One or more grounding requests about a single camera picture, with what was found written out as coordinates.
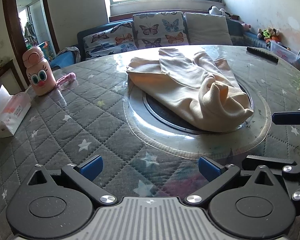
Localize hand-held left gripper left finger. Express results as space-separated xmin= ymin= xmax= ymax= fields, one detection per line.
xmin=28 ymin=155 xmax=117 ymax=204

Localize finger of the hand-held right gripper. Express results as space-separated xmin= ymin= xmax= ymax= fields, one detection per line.
xmin=272 ymin=102 xmax=300 ymax=126
xmin=242 ymin=155 xmax=300 ymax=208

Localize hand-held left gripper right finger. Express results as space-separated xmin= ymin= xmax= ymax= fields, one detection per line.
xmin=185 ymin=156 xmax=281 ymax=205

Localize cream knit garment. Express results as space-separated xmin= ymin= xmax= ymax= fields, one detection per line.
xmin=126 ymin=48 xmax=254 ymax=133

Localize hanging clothes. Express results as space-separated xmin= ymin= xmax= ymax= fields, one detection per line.
xmin=24 ymin=21 xmax=34 ymax=42

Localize clear plastic storage box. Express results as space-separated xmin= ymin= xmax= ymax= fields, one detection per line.
xmin=270 ymin=41 xmax=300 ymax=64

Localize black remote control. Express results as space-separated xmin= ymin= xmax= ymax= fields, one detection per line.
xmin=247 ymin=46 xmax=279 ymax=64

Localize green and orange plush toy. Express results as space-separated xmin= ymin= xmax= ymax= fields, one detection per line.
xmin=263 ymin=28 xmax=281 ymax=43

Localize white and pink tissue box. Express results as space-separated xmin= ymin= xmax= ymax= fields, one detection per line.
xmin=0 ymin=84 xmax=32 ymax=138

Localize pink cartoon face water bottle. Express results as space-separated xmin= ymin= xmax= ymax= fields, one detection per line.
xmin=23 ymin=46 xmax=57 ymax=97

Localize blue chair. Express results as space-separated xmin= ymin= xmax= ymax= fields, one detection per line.
xmin=50 ymin=51 xmax=77 ymax=70

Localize grey cloth on chair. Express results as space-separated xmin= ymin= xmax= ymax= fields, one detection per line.
xmin=57 ymin=45 xmax=82 ymax=63

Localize plain grey cushion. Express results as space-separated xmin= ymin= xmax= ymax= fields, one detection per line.
xmin=184 ymin=12 xmax=233 ymax=46

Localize dark wooden cabinet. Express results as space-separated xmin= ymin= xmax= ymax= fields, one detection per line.
xmin=0 ymin=59 xmax=24 ymax=100

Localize wide butterfly print cushion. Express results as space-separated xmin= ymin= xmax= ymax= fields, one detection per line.
xmin=82 ymin=22 xmax=138 ymax=60

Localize black and white plush toy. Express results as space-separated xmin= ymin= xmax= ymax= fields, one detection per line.
xmin=208 ymin=6 xmax=231 ymax=18

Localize dark blue sofa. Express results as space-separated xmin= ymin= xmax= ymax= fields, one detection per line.
xmin=77 ymin=11 xmax=272 ymax=62

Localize square butterfly print cushion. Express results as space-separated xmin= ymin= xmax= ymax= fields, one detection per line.
xmin=132 ymin=11 xmax=188 ymax=49

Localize pink bottle strap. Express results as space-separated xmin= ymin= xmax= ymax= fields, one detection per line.
xmin=55 ymin=72 xmax=77 ymax=90

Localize dark wooden door frame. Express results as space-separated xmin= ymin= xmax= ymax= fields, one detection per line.
xmin=1 ymin=0 xmax=60 ymax=85

